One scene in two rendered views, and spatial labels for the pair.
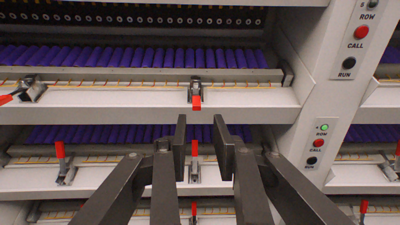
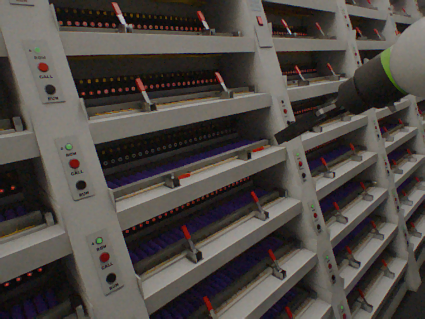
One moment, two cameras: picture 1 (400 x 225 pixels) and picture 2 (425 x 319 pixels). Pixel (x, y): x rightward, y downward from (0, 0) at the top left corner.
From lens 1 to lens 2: 67 cm
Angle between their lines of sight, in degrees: 43
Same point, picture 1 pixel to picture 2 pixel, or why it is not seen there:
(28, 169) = (160, 273)
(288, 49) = (258, 132)
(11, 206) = not seen: outside the picture
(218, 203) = (277, 252)
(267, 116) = (276, 157)
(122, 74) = (207, 161)
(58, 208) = not seen: outside the picture
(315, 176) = (310, 186)
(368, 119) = (306, 147)
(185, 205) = (262, 266)
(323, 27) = (274, 112)
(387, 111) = (309, 140)
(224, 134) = not seen: hidden behind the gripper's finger
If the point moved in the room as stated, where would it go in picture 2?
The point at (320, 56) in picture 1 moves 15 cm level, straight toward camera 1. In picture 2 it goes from (279, 123) to (298, 116)
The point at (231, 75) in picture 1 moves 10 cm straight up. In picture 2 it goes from (250, 146) to (241, 116)
